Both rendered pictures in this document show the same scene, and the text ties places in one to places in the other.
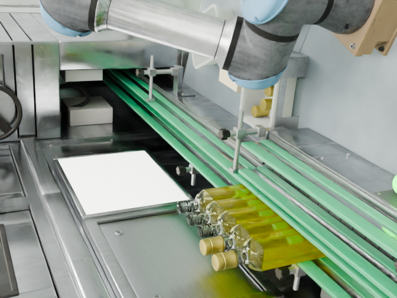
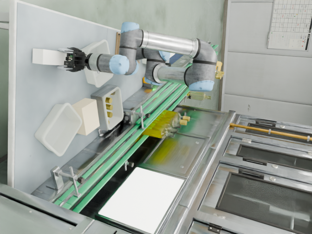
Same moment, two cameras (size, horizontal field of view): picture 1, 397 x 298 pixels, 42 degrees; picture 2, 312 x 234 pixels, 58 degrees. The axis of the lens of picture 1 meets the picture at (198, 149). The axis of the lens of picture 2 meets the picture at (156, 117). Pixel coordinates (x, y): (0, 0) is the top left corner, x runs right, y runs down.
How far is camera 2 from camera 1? 2.43 m
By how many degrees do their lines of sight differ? 107
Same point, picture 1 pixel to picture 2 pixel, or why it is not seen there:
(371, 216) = (164, 89)
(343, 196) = (159, 93)
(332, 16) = not seen: hidden behind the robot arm
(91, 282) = (209, 155)
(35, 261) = (215, 181)
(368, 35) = not seen: hidden behind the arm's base
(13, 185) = not seen: outside the picture
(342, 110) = (123, 89)
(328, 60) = (114, 78)
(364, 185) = (153, 90)
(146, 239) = (176, 159)
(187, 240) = (164, 152)
